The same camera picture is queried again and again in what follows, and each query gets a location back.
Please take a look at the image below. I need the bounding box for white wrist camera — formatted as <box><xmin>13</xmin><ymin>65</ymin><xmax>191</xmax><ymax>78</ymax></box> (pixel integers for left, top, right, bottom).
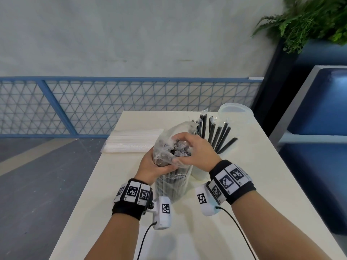
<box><xmin>194</xmin><ymin>183</ymin><xmax>222</xmax><ymax>216</ymax></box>
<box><xmin>151</xmin><ymin>196</ymin><xmax>173</xmax><ymax>230</ymax></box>

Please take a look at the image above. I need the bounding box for green fern plant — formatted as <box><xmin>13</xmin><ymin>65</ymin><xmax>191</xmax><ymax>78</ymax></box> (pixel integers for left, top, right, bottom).
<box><xmin>250</xmin><ymin>0</ymin><xmax>347</xmax><ymax>55</ymax></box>

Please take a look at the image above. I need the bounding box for bundle of black straws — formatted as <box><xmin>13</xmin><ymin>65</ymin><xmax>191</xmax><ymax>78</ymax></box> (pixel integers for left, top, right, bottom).
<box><xmin>154</xmin><ymin>113</ymin><xmax>239</xmax><ymax>201</ymax></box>

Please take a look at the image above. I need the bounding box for bundle of white straws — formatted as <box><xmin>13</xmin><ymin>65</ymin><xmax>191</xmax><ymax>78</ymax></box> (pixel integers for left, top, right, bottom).
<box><xmin>100</xmin><ymin>129</ymin><xmax>164</xmax><ymax>153</ymax></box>

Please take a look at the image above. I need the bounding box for person's right forearm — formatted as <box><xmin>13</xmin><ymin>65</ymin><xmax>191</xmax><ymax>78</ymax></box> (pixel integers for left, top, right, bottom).
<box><xmin>232</xmin><ymin>191</ymin><xmax>333</xmax><ymax>260</ymax></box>

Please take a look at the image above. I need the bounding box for blue mesh railing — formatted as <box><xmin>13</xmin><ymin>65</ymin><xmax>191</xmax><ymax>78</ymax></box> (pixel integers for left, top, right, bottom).
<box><xmin>0</xmin><ymin>76</ymin><xmax>265</xmax><ymax>138</ymax></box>

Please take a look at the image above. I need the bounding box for black marker wristband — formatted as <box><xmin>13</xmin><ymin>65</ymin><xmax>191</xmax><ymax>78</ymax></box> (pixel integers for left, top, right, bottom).
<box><xmin>111</xmin><ymin>178</ymin><xmax>154</xmax><ymax>221</ymax></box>
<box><xmin>207</xmin><ymin>159</ymin><xmax>257</xmax><ymax>205</ymax></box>

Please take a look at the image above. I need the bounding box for dark planter box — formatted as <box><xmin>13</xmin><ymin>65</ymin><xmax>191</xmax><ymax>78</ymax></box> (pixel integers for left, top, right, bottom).
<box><xmin>252</xmin><ymin>38</ymin><xmax>347</xmax><ymax>137</ymax></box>

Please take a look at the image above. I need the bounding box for blue bench backrest cushion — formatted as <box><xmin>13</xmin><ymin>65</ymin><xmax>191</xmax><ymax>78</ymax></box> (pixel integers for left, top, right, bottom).
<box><xmin>287</xmin><ymin>68</ymin><xmax>347</xmax><ymax>136</ymax></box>

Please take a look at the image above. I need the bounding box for person's right hand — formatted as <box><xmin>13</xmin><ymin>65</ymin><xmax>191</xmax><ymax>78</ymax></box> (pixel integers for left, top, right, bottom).
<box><xmin>171</xmin><ymin>132</ymin><xmax>223</xmax><ymax>173</ymax></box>

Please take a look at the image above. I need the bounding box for clear cup with purple label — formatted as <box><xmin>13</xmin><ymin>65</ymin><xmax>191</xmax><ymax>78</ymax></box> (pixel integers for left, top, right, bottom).
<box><xmin>189</xmin><ymin>148</ymin><xmax>217</xmax><ymax>185</ymax></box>

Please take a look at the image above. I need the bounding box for blue bench seat cushion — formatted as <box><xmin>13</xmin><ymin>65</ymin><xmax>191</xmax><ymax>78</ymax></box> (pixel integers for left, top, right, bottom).
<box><xmin>279</xmin><ymin>142</ymin><xmax>347</xmax><ymax>236</ymax></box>

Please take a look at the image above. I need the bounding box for black camera cable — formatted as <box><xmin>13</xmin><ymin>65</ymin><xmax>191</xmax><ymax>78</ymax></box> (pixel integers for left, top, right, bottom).
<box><xmin>137</xmin><ymin>221</ymin><xmax>158</xmax><ymax>260</ymax></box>
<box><xmin>215</xmin><ymin>205</ymin><xmax>257</xmax><ymax>260</ymax></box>

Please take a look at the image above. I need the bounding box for person's left hand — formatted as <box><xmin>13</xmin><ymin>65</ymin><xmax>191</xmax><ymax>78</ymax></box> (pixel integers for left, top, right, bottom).
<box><xmin>134</xmin><ymin>146</ymin><xmax>177</xmax><ymax>186</ymax></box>

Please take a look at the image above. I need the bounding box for clear plastic cup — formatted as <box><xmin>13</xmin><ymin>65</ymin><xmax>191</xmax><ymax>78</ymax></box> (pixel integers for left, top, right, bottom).
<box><xmin>218</xmin><ymin>103</ymin><xmax>254</xmax><ymax>125</ymax></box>

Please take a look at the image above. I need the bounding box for person's left forearm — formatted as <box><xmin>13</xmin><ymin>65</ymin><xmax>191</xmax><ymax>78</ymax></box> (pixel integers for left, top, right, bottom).
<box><xmin>84</xmin><ymin>211</ymin><xmax>140</xmax><ymax>260</ymax></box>

